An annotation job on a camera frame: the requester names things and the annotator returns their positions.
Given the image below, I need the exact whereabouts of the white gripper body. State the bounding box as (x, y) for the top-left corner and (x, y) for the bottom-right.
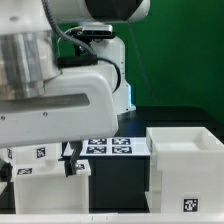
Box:
(0, 64), (118, 148)

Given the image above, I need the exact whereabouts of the white drawer with knob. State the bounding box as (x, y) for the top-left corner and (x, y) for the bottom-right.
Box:
(12, 160), (91, 214)

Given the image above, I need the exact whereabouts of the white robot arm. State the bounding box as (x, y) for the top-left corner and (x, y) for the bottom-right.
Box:
(0, 0), (150, 175)

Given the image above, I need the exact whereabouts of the white drawer cabinet box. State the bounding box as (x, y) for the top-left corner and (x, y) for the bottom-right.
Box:
(146, 127), (224, 214)

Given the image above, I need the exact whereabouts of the white L-shaped corner fence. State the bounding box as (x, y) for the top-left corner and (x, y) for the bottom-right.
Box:
(0, 214), (224, 224)

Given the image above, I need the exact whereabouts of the black camera on stand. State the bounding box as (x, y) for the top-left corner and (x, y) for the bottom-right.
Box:
(56, 24), (116, 59)

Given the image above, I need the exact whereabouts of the white block at left edge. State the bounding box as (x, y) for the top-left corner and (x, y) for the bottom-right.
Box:
(0, 182), (7, 195)

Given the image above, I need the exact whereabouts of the white fiducial marker sheet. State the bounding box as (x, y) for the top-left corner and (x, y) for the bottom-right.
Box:
(63, 136), (152, 158)

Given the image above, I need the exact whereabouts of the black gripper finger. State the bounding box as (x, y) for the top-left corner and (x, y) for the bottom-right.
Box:
(67, 141), (83, 176)

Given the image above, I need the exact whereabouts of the white open drawer tray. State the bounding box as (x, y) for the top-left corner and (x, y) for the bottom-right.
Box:
(0, 143), (62, 165)

